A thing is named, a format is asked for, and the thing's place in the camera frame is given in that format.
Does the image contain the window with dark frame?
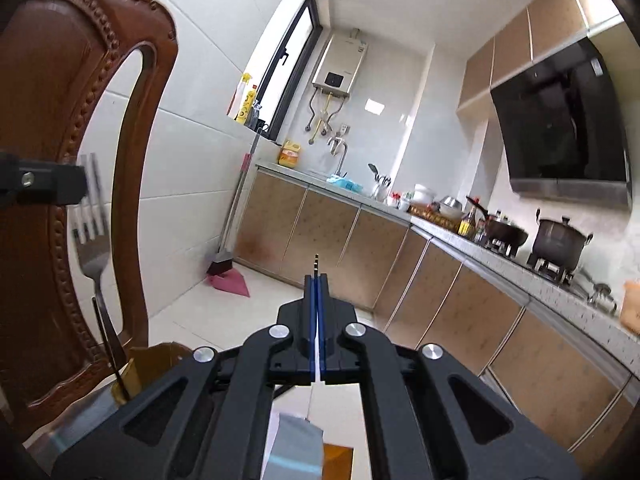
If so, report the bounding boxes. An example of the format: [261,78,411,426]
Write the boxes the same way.
[244,0,323,141]

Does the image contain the upper wall cabinets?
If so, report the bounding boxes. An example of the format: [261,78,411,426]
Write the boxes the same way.
[458,0,623,115]

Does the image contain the black wok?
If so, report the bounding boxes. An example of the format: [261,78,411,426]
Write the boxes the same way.
[466,196,528,258]

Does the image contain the kitchen faucet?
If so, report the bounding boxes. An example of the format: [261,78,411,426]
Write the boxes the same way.
[328,136,348,177]

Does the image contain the yellow box on counter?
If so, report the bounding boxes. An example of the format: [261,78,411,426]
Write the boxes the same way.
[278,140,302,169]

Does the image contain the black range hood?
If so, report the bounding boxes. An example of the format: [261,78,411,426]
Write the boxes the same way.
[490,38,632,209]

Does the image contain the wooden utensil holder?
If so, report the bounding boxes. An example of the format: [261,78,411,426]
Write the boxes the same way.
[119,341,192,399]

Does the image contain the yellow bottle on windowsill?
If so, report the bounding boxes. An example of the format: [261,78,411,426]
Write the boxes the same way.
[235,84,257,125]

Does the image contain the carved wooden chair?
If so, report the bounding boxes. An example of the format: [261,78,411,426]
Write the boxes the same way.
[1,0,178,440]

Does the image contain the grey blue placemat cloth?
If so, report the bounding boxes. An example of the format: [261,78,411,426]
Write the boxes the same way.
[25,387,324,479]

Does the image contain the broom with pink dustpan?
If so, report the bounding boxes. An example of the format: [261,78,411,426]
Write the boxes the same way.
[206,132,260,297]

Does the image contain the white water heater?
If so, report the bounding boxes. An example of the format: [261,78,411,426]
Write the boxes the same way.
[311,32,368,98]

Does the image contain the steel stock pot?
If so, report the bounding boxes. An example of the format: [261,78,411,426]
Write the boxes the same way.
[527,209,593,273]

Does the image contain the silver fork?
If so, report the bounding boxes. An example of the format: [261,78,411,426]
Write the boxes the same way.
[70,153,127,369]

